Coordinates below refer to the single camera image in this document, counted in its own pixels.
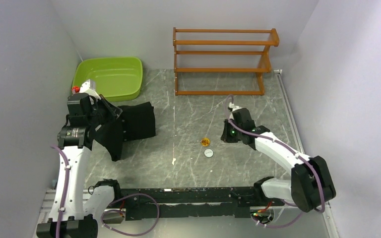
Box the orange round brooch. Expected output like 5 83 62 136
200 137 210 147

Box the white round brooch back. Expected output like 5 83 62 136
204 149 214 158

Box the black button shirt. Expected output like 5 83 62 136
95 102 156 162

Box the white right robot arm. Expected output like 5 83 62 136
221 106 336 213

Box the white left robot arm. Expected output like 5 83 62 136
36 93 122 238

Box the green plastic basin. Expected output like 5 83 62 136
72 57 143 102

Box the orange wooden shoe rack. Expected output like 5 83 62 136
172 27 280 96

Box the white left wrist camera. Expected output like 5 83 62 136
71 79 100 99

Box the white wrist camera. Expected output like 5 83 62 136
71 79 100 99
227 102 242 112

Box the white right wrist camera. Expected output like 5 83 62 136
227 102 242 112

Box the aluminium table edge rail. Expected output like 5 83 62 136
273 69 340 238

